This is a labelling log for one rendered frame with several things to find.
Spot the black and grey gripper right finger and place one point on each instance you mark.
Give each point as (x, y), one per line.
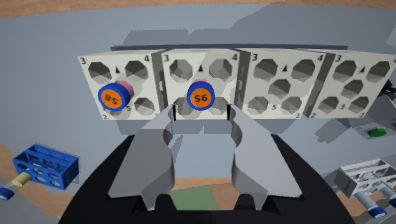
(279, 180)

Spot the grey sloped desk with green button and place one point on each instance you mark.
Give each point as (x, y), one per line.
(380, 120)

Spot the grey flat mat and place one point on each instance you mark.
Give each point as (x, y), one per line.
(45, 98)

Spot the white bucket adapter with holes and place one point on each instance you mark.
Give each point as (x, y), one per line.
(353, 70)
(123, 66)
(287, 97)
(197, 64)

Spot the light grey tube rack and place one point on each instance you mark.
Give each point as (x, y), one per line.
(347, 178)

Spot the blue tube rack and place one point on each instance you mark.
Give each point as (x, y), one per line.
(69, 170)

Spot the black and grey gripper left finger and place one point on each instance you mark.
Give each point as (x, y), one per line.
(129, 180)

